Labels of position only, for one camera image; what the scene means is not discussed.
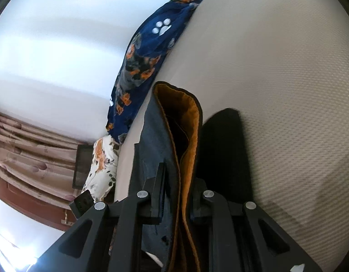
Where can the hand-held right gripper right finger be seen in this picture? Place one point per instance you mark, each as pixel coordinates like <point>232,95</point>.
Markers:
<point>198,204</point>

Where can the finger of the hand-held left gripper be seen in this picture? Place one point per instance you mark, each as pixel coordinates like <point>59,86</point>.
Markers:
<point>81,204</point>

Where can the black pants with orange lining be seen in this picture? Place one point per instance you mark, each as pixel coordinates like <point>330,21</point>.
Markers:
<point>185,136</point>

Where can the black headboard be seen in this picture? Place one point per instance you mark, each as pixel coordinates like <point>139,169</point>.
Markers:
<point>82,167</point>

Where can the floral white orange pillow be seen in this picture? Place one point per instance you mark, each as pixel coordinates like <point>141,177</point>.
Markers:
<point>102,164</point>

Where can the brown wooden door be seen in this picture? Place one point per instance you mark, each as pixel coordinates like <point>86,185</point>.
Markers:
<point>29,201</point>

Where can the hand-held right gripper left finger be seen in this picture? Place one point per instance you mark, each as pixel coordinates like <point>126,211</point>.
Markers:
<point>159,192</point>

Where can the beige bed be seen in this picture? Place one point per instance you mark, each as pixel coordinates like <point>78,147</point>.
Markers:
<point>276,90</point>

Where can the blue dog print blanket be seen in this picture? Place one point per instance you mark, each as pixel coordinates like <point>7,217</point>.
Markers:
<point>143,62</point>

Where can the beige patterned curtain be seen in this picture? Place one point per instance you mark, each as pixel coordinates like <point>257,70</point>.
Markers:
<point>29,144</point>

